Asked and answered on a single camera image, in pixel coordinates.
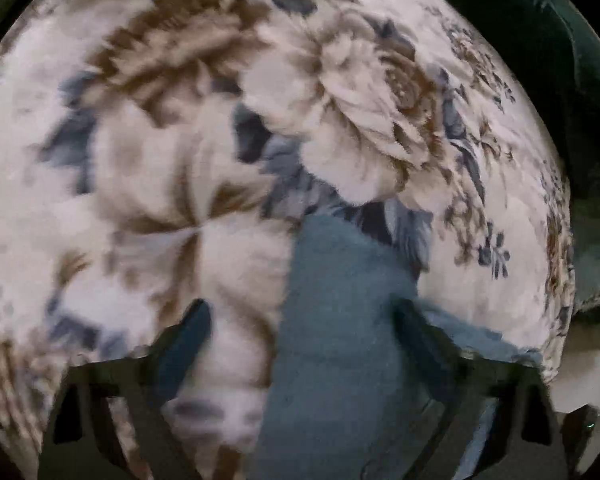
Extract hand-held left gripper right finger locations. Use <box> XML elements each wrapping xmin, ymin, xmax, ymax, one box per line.
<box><xmin>391</xmin><ymin>297</ymin><xmax>572</xmax><ymax>480</ymax></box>

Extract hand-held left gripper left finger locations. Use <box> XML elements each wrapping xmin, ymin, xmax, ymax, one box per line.
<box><xmin>37</xmin><ymin>298</ymin><xmax>214</xmax><ymax>480</ymax></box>

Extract blue denim pants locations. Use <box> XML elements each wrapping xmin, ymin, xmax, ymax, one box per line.
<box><xmin>252</xmin><ymin>214</ymin><xmax>544</xmax><ymax>480</ymax></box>

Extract patterned pillow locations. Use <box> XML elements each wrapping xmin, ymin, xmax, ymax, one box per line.
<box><xmin>571</xmin><ymin>199</ymin><xmax>600</xmax><ymax>325</ymax></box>

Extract floral bed quilt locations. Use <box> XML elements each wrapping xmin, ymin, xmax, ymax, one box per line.
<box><xmin>0</xmin><ymin>0</ymin><xmax>579</xmax><ymax>480</ymax></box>

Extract dark green plush blanket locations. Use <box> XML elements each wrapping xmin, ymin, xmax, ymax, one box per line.
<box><xmin>436</xmin><ymin>0</ymin><xmax>600</xmax><ymax>203</ymax></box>

